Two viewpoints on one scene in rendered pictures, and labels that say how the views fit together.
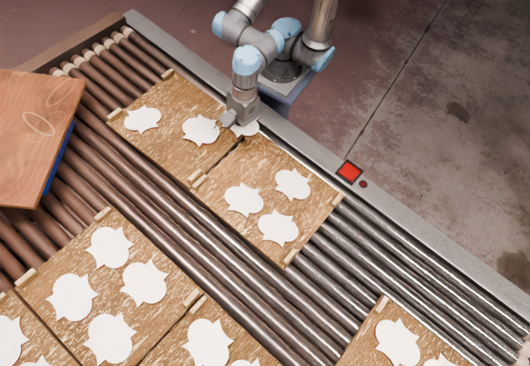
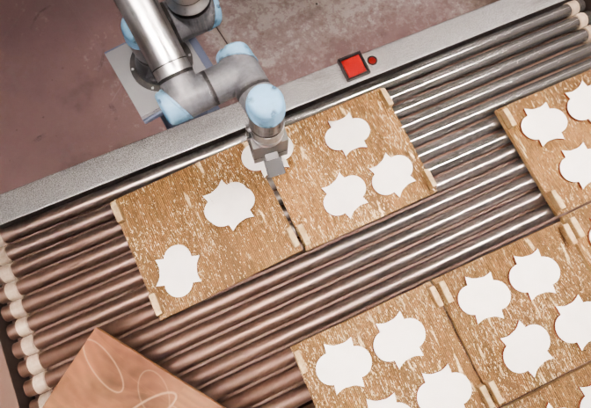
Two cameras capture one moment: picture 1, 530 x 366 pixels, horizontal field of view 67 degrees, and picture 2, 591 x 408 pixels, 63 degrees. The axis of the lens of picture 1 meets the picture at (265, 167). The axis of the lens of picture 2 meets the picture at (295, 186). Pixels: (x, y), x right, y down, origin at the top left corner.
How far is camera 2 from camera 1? 0.71 m
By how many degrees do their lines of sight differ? 28
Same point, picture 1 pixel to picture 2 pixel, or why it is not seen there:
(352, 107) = not seen: hidden behind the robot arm
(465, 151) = not seen: outside the picture
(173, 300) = (427, 316)
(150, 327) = (447, 349)
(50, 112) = (134, 390)
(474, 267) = (499, 11)
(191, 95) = (165, 195)
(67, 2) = not seen: outside the picture
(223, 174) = (301, 204)
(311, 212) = (387, 132)
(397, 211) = (417, 45)
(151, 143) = (219, 273)
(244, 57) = (271, 105)
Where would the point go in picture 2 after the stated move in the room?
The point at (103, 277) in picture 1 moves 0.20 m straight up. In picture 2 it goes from (375, 382) to (394, 395)
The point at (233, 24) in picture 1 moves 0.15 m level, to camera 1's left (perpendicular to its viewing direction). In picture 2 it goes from (192, 92) to (142, 151)
